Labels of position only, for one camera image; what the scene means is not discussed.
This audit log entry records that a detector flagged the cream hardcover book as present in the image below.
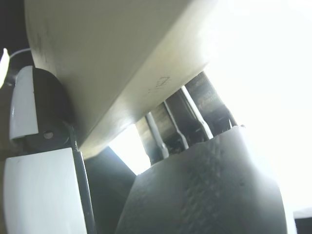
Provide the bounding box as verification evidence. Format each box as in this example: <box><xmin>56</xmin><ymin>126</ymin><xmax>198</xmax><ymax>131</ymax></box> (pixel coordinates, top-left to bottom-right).
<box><xmin>23</xmin><ymin>0</ymin><xmax>221</xmax><ymax>160</ymax></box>

